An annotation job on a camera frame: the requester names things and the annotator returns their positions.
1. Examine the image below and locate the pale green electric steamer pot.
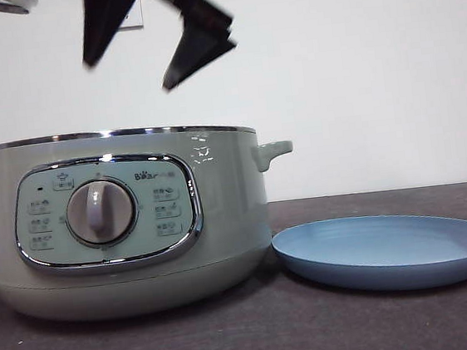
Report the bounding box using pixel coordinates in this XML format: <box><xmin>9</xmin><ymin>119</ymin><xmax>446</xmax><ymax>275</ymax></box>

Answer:
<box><xmin>0</xmin><ymin>110</ymin><xmax>309</xmax><ymax>333</ymax></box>

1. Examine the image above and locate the blue plate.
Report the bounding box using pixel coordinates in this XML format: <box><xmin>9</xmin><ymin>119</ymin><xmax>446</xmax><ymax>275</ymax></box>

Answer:
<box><xmin>269</xmin><ymin>204</ymin><xmax>467</xmax><ymax>305</ymax></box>

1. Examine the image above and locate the white wall socket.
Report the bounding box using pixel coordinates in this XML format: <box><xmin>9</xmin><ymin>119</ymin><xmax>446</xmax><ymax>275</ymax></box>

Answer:
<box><xmin>116</xmin><ymin>7</ymin><xmax>145</xmax><ymax>31</ymax></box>

